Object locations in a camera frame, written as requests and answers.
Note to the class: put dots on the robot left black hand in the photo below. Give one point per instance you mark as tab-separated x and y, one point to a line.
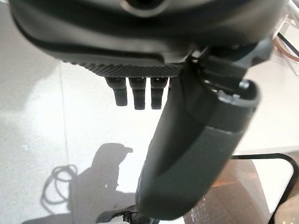
187	151

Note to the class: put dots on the brown wooden stool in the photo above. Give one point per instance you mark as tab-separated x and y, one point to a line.
233	182

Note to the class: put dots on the white rocking chair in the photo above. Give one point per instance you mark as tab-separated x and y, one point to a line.
283	50

